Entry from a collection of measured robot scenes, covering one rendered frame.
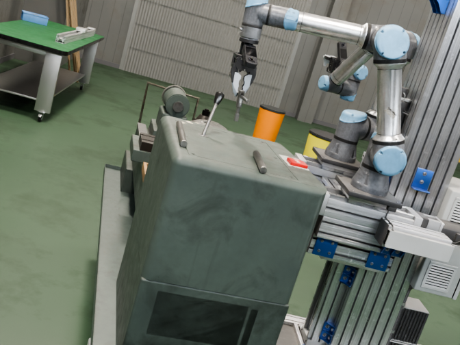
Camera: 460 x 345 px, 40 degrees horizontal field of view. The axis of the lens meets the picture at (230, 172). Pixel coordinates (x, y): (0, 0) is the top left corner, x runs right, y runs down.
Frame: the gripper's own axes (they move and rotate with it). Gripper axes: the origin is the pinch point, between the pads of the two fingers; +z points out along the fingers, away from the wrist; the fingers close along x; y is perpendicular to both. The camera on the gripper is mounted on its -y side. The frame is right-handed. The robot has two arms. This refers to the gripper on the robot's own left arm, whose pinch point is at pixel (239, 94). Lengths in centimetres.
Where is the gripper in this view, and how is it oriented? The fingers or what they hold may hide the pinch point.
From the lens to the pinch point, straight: 231.2
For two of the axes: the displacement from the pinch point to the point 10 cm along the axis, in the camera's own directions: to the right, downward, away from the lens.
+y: -1.9, -3.1, 9.3
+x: -9.6, -1.4, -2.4
